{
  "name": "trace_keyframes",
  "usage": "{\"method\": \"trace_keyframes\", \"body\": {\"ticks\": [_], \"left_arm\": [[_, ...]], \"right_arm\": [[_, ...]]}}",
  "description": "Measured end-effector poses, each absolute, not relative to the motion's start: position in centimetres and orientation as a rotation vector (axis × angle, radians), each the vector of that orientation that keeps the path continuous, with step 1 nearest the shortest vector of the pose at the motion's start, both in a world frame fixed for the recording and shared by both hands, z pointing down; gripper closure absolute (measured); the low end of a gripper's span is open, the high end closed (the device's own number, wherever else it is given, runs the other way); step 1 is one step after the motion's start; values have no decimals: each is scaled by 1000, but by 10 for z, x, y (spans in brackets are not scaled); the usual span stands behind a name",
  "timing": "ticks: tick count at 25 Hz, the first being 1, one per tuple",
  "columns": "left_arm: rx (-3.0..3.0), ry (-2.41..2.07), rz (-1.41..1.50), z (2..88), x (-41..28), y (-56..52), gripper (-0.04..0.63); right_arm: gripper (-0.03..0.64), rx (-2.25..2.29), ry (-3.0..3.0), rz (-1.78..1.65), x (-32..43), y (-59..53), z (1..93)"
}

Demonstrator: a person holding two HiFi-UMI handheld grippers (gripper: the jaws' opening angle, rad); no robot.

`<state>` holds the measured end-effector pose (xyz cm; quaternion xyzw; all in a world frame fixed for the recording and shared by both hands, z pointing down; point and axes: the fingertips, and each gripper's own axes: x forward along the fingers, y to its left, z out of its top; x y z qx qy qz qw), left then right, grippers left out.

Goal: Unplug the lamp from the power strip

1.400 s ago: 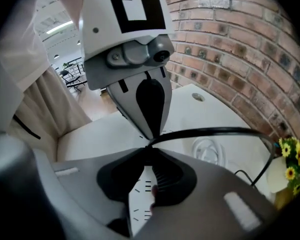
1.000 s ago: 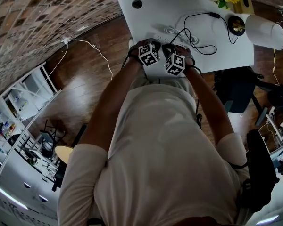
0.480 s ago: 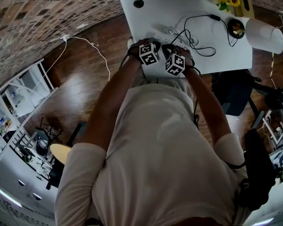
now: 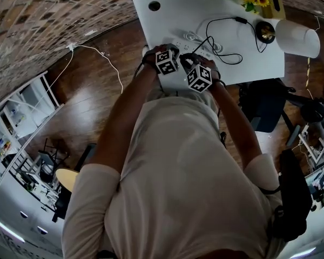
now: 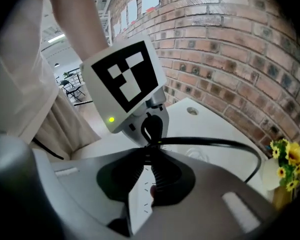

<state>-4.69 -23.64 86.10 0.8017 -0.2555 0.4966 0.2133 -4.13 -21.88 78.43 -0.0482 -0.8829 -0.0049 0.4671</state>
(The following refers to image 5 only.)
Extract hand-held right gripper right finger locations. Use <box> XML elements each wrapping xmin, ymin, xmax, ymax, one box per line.
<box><xmin>150</xmin><ymin>155</ymin><xmax>196</xmax><ymax>208</ymax></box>

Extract white desk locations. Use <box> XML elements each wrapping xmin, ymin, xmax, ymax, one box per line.
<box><xmin>51</xmin><ymin>97</ymin><xmax>277</xmax><ymax>235</ymax></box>

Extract black device cable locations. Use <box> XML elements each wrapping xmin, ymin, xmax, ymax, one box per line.
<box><xmin>31</xmin><ymin>136</ymin><xmax>65</xmax><ymax>161</ymax></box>

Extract light wooden box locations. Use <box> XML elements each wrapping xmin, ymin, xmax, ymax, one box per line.
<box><xmin>272</xmin><ymin>185</ymin><xmax>295</xmax><ymax>211</ymax></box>

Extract person in white clothing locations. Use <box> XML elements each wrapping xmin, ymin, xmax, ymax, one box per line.
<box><xmin>0</xmin><ymin>0</ymin><xmax>61</xmax><ymax>145</ymax></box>

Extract ceiling tube light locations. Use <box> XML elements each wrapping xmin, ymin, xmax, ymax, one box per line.
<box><xmin>47</xmin><ymin>33</ymin><xmax>66</xmax><ymax>44</ymax></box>

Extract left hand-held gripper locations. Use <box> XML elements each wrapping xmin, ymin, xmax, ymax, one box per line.
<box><xmin>79</xmin><ymin>34</ymin><xmax>170</xmax><ymax>147</ymax></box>

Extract person's beige trousers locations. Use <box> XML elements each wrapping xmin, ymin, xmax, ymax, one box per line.
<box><xmin>31</xmin><ymin>88</ymin><xmax>102</xmax><ymax>160</ymax></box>

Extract black folding chair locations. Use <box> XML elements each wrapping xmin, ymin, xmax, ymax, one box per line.
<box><xmin>59</xmin><ymin>79</ymin><xmax>87</xmax><ymax>103</ymax></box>

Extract person's left forearm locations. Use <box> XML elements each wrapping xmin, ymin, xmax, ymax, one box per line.
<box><xmin>48</xmin><ymin>0</ymin><xmax>110</xmax><ymax>61</ymax></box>

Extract white metal shelf rack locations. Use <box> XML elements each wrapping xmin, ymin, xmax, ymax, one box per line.
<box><xmin>97</xmin><ymin>9</ymin><xmax>114</xmax><ymax>47</ymax></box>

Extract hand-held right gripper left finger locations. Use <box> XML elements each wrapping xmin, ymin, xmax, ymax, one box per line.
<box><xmin>96</xmin><ymin>149</ymin><xmax>149</xmax><ymax>202</ymax></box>

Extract yellow sunflower bouquet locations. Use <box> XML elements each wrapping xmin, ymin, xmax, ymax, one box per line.
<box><xmin>269</xmin><ymin>138</ymin><xmax>300</xmax><ymax>193</ymax></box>

